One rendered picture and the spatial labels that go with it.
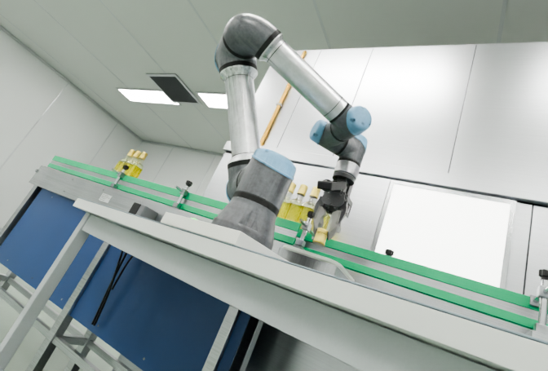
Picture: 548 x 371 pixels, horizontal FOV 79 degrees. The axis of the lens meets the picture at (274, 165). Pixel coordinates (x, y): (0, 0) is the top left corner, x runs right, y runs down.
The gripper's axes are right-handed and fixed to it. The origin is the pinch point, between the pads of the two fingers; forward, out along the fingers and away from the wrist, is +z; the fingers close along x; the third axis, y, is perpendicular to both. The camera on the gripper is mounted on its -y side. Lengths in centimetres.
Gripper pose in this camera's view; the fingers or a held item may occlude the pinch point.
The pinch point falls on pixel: (322, 232)
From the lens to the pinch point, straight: 100.0
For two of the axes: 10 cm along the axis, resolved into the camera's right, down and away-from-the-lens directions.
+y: 4.1, 5.0, 7.6
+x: -8.3, -1.3, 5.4
